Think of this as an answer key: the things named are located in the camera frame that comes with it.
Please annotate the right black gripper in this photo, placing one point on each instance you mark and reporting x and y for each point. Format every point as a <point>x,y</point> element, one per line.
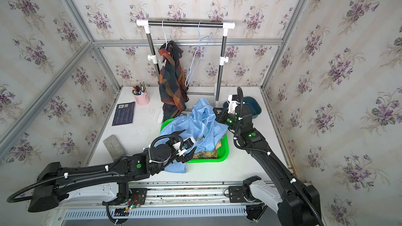
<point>221,117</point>

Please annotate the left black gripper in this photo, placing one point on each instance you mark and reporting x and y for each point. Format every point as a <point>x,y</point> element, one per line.
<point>188,157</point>

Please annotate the light blue shirt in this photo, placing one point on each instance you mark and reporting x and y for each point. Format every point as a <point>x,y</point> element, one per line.
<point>201,125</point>

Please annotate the light blue wire hanger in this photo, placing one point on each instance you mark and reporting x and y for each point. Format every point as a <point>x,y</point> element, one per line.
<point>198,54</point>

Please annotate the yellow plaid shirt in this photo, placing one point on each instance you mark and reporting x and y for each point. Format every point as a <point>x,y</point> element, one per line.
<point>209,155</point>

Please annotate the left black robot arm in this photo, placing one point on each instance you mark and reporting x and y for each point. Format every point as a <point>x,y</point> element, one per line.
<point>55,183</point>

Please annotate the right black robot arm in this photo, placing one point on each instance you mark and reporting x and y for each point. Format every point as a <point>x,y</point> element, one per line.
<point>294,203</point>

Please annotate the white hanger of dark shirt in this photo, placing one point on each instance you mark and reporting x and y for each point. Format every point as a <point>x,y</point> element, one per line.
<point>167,41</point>

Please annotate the dark teal plastic bin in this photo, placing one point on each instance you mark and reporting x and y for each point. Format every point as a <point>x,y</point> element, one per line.
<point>250,102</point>

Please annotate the green plastic basket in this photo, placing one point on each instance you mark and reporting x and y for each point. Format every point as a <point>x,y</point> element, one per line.
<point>221,153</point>

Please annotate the dark plaid shirt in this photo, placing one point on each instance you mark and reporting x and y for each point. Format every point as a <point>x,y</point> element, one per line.
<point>173,92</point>

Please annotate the grey sponge block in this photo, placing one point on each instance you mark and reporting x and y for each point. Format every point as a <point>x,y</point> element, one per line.
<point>114,147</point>

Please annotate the dark blue booklet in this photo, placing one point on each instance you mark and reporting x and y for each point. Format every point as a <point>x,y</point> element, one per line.
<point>124,114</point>

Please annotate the white clothespin on dark shirt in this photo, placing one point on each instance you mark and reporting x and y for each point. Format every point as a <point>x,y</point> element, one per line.
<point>163,61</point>

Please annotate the pink pen cup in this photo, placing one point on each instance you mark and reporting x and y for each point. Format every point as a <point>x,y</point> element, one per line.
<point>141,95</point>

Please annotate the metal clothes rack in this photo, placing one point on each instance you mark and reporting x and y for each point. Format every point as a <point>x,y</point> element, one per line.
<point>225,26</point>

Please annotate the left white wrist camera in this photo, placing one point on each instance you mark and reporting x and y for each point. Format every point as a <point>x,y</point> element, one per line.
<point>185,147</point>

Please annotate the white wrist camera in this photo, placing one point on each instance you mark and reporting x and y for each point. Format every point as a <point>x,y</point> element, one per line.
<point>185,147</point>
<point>233,102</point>

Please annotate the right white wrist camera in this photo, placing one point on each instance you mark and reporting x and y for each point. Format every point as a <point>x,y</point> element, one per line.
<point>233,102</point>

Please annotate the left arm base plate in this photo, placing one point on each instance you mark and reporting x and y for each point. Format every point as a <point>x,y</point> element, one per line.
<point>130,198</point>

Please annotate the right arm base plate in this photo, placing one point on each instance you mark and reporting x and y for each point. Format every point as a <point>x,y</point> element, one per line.
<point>240,194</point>

